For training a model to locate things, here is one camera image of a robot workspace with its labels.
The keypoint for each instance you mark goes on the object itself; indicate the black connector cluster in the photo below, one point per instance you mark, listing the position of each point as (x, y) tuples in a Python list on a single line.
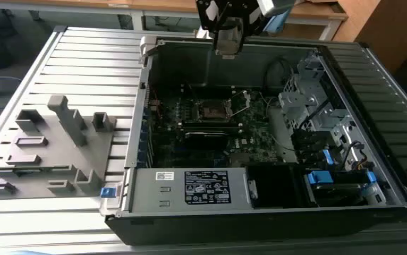
[(310, 143)]

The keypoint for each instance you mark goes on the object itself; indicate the silver CPU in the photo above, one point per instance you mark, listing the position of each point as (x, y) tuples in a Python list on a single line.
[(228, 56)]

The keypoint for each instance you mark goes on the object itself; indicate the grey power supply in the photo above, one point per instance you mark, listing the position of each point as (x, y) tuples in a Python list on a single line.
[(147, 191)]

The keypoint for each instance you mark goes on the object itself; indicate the black graphics card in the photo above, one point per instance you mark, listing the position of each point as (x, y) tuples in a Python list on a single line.
[(204, 140)]

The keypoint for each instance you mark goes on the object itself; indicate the small brown chipset heatsink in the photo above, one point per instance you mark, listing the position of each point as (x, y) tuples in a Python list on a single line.
[(239, 158)]

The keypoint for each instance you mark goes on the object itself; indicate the black PC case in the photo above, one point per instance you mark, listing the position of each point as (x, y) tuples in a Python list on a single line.
[(224, 228)]

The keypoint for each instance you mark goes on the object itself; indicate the wooden cabinet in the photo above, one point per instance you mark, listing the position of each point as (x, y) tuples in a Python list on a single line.
[(395, 32)]

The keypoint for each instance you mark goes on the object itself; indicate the blue table clamp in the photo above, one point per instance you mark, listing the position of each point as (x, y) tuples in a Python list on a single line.
[(107, 192)]

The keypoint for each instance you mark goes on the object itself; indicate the wooden desk white frame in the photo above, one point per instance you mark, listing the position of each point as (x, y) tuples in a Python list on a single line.
[(310, 14), (66, 6)]

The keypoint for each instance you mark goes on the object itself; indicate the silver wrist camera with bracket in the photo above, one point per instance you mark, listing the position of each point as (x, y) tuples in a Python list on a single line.
[(203, 20)]

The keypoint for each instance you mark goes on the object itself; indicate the metal CPU socket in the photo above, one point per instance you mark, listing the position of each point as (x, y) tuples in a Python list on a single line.
[(210, 110)]

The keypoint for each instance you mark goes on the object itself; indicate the pale blue teach pendant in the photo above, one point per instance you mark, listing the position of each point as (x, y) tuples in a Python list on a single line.
[(278, 24)]

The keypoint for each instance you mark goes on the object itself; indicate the green motherboard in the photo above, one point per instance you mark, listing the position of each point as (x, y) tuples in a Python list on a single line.
[(256, 127)]

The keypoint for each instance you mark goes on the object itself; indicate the grey parts rack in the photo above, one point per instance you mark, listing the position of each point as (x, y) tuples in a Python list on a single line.
[(58, 159)]

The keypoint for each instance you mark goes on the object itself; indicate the metal drive cage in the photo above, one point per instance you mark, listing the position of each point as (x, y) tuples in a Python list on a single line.
[(295, 102)]

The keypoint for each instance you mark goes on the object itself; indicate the grey case latch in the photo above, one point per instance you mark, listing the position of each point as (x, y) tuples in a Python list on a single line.
[(147, 43)]

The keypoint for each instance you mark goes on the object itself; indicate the blue disk carrier with disk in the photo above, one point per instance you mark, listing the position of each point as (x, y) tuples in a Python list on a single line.
[(318, 176)]

